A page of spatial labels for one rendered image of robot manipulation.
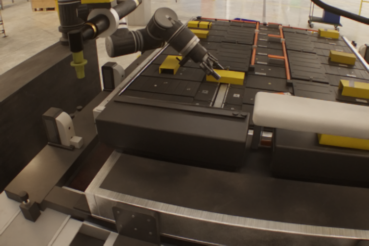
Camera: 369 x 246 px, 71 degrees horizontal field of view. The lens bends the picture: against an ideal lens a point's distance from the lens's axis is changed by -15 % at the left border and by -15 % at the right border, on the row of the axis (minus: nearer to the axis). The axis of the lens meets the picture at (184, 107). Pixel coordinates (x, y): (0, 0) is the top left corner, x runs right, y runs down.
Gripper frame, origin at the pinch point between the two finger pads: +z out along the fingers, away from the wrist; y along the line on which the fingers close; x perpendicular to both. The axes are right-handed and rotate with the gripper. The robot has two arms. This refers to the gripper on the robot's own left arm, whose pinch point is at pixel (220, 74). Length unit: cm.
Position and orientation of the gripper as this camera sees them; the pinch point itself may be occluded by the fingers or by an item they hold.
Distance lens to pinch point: 133.1
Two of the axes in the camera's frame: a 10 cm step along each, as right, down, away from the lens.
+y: 2.6, -4.8, 8.4
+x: -6.2, 5.8, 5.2
